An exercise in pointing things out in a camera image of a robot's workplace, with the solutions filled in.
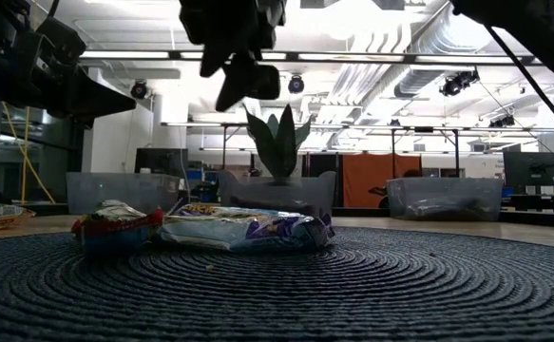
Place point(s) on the clear plastic bin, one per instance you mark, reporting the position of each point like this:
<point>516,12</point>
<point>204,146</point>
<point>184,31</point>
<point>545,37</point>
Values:
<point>326,190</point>
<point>115,190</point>
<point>400,190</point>

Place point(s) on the black ceiling spotlight cluster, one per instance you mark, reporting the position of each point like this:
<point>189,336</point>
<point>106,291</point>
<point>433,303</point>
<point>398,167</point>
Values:
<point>457,83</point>
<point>502,121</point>

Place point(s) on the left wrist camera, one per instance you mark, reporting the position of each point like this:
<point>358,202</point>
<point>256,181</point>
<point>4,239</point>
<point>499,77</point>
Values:
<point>63,40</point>

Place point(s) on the black metal frame table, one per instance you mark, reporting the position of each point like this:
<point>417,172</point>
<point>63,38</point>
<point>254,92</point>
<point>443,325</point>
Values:
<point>393,152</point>

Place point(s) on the green snake plant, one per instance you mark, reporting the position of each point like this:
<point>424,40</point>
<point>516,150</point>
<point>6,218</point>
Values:
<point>281,142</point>

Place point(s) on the person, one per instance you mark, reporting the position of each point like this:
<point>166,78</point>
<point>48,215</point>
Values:
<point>376,192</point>

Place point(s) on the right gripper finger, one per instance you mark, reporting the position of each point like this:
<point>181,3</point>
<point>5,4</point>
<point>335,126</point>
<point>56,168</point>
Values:
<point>253,81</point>
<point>215,57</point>

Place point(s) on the orange partition panel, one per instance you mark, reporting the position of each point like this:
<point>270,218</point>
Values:
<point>362,180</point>

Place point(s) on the overhead frame light bar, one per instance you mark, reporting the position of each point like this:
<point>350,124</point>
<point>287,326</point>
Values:
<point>400,59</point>

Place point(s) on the purple Chewy granola bar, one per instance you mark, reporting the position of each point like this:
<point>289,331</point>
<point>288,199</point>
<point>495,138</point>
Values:
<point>238,233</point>

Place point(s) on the round black ceiling spotlight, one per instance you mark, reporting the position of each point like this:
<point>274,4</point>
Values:
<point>296,84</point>
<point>139,89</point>

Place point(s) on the black desk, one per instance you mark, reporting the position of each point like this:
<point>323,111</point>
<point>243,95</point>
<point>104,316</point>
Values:
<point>538,203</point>

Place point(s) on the round dark woven placemat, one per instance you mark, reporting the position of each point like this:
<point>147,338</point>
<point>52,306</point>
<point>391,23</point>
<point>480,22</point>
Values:
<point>276,294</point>

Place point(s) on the blue storage box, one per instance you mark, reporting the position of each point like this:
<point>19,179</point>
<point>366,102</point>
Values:
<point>196,175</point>

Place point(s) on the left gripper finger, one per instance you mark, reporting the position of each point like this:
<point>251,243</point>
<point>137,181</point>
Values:
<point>91,109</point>
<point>91,85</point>

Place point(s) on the black computer monitor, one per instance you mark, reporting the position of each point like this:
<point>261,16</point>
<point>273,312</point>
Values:
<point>160,160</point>
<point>530,166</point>

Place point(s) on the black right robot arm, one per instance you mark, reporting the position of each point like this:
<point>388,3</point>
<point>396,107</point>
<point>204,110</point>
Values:
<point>533,28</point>

